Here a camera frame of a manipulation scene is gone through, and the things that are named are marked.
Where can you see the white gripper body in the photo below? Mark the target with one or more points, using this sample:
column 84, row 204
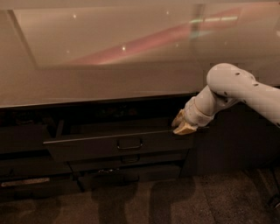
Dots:
column 193, row 115

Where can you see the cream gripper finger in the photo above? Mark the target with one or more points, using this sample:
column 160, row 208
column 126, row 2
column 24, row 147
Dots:
column 184, row 129
column 179, row 120

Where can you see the dark drawer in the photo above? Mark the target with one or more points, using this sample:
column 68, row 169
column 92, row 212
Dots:
column 112, row 139
column 120, row 177
column 33, row 166
column 120, row 161
column 37, row 188
column 23, row 138

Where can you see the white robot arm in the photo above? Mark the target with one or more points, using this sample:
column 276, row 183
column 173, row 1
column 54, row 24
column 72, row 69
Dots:
column 226, row 85

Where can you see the dark right cabinet door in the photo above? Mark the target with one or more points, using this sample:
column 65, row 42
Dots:
column 238, row 138

